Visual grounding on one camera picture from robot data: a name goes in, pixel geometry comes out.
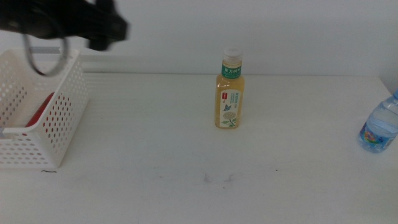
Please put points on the red cola can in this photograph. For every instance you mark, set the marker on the red cola can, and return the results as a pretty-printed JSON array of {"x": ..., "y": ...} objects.
[{"x": 38, "y": 112}]

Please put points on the yellow tea bottle green label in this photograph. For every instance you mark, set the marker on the yellow tea bottle green label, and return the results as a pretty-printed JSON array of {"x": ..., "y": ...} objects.
[{"x": 229, "y": 102}]

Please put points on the clear water bottle blue cap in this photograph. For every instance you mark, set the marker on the clear water bottle blue cap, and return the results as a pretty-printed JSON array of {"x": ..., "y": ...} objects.
[{"x": 381, "y": 124}]

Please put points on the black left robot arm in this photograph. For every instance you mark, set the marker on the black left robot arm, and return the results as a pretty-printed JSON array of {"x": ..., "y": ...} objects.
[{"x": 40, "y": 17}]

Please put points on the white perforated plastic basket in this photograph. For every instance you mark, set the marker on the white perforated plastic basket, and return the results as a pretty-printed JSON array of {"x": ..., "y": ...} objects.
[{"x": 66, "y": 93}]

